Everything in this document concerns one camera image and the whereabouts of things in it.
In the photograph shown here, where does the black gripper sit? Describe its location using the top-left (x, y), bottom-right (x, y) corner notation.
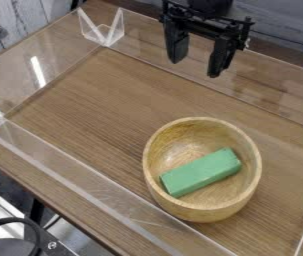
top-left (159, 0), bottom-right (255, 78)

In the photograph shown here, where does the black cable lower left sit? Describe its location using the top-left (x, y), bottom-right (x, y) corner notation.
top-left (0, 217), bottom-right (44, 256)

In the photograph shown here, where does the brown wooden bowl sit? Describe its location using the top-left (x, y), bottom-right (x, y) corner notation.
top-left (141, 117), bottom-right (263, 223)

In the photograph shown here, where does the clear acrylic corner bracket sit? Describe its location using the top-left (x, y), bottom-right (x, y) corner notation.
top-left (77, 8), bottom-right (124, 47)

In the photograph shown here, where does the green rectangular block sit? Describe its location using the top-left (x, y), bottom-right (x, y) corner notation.
top-left (159, 148), bottom-right (242, 198)

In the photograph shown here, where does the clear acrylic tray wall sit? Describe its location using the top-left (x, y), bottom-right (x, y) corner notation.
top-left (0, 0), bottom-right (303, 256)

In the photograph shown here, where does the black metal stand base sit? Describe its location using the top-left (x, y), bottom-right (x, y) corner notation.
top-left (0, 229), bottom-right (81, 256)

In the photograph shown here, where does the black table leg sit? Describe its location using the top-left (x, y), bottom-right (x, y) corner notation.
top-left (29, 199), bottom-right (45, 225)

